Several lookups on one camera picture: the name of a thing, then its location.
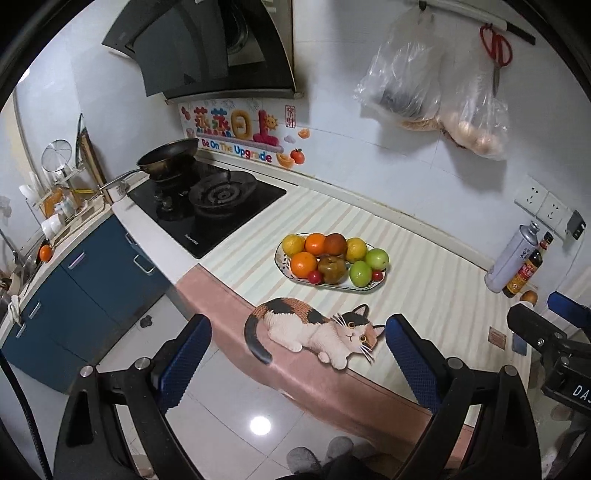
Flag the black wall rail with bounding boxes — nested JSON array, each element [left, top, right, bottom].
[[417, 0, 536, 46]]

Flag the small brown card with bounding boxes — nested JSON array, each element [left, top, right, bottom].
[[487, 326, 507, 350]]

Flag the colourful wall sticker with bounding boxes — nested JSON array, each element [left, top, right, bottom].
[[178, 98, 311, 169]]

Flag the black frying pan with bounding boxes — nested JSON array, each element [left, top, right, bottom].
[[98, 138, 199, 192]]

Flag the white wall socket left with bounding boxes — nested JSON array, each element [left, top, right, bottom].
[[514, 175, 549, 215]]

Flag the grey gas canister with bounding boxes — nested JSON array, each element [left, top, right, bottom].
[[484, 221, 540, 293]]

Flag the orange fruit on sink counter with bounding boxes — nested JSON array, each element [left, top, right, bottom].
[[38, 244, 53, 263]]

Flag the red-handled scissors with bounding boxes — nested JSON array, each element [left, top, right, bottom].
[[479, 24, 513, 96]]

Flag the oval floral ceramic plate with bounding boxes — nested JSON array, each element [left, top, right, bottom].
[[274, 233, 390, 293]]

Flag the dish rack with utensils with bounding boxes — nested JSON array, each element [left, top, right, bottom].
[[25, 115, 112, 244]]

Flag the grey slipper left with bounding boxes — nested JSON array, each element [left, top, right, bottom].
[[286, 446, 322, 475]]

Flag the grey slipper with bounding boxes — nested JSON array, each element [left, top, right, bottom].
[[325, 436, 355, 464], [286, 446, 322, 475]]

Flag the plastic bag with dark contents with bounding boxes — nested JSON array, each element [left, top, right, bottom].
[[353, 6, 445, 129]]

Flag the black plug adapter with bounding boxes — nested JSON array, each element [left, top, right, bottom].
[[566, 210, 586, 240]]

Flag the dark brown-orange fruit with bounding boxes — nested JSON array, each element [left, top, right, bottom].
[[324, 233, 348, 256]]

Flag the blue kitchen cabinet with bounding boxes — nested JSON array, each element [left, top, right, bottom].
[[1, 216, 170, 393]]

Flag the yellow lemon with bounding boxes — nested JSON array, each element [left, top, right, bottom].
[[346, 237, 368, 263], [281, 234, 305, 258]]

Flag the brown-red apple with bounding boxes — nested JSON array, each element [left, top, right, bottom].
[[318, 256, 348, 285]]

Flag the plastic bag with eggs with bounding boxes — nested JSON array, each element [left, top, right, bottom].
[[399, 41, 510, 161]]

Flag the black gas stove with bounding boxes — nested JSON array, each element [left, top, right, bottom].
[[129, 162, 287, 259]]

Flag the grey slipper right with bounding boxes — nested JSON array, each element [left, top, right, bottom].
[[325, 436, 355, 464]]

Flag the metal strainer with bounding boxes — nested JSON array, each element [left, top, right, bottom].
[[41, 139, 72, 174]]

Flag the orange mandarin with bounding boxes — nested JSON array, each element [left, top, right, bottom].
[[290, 251, 318, 279], [304, 233, 325, 257]]

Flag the striped cat-print table mat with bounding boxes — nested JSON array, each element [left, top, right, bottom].
[[176, 187, 531, 458]]

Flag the white wall socket right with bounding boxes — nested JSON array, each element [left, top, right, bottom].
[[536, 192, 572, 239]]

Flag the black range hood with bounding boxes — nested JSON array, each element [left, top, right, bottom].
[[102, 0, 300, 102]]

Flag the soy sauce bottle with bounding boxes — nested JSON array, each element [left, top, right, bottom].
[[502, 231, 554, 298]]

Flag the brown egg on counter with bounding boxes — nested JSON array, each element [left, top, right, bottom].
[[520, 290, 538, 308]]

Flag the white wall socket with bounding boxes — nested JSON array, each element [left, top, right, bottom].
[[536, 192, 572, 239], [514, 175, 549, 215]]

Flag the green apple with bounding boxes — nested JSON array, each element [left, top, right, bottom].
[[365, 248, 390, 271], [349, 260, 373, 288]]

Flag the red cherry tomato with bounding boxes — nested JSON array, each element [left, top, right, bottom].
[[308, 270, 324, 285], [372, 270, 384, 282]]

